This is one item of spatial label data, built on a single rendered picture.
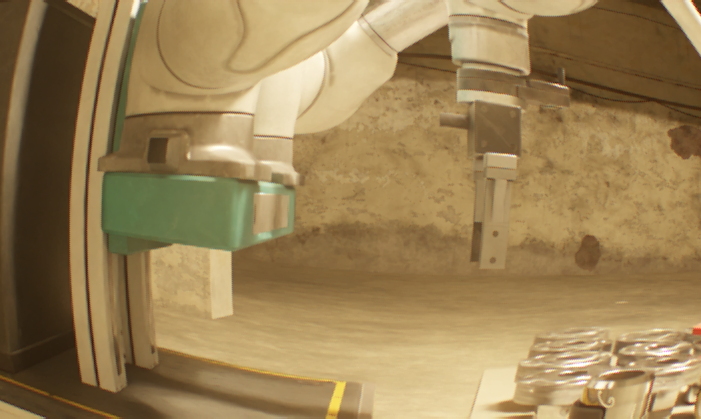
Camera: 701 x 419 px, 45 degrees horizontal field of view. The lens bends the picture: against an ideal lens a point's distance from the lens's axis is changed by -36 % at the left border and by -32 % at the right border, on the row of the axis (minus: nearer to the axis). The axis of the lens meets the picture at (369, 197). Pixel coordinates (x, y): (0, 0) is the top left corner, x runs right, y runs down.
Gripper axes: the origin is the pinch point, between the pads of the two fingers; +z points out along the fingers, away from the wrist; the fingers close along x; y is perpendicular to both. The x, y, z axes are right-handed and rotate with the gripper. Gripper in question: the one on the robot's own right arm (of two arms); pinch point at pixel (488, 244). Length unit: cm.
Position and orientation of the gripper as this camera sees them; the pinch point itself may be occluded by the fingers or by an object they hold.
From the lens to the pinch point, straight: 115.5
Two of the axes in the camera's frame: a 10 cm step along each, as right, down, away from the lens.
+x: -0.2, 0.0, -10.0
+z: -0.6, 10.0, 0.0
